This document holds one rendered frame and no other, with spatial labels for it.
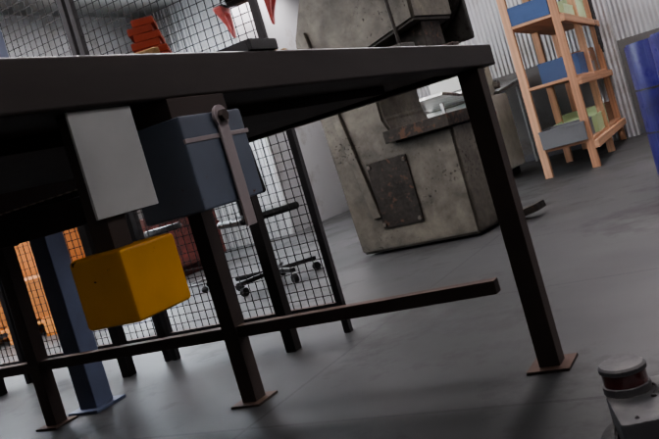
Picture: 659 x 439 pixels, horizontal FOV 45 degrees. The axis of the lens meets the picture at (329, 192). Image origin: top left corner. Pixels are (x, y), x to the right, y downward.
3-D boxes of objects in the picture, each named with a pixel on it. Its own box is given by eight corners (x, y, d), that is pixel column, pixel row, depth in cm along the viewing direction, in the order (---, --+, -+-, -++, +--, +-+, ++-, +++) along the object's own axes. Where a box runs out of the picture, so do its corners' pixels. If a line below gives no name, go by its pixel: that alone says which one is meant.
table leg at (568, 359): (578, 355, 224) (496, 62, 220) (570, 370, 213) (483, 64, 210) (536, 360, 230) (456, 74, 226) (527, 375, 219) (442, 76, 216)
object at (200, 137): (279, 215, 108) (242, 86, 107) (221, 236, 96) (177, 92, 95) (216, 230, 113) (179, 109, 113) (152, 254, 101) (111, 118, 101)
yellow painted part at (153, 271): (193, 297, 91) (133, 99, 90) (141, 321, 83) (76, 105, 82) (142, 308, 95) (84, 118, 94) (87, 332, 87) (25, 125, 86)
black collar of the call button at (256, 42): (278, 48, 123) (276, 37, 123) (252, 49, 116) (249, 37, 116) (240, 63, 127) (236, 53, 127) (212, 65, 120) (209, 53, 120)
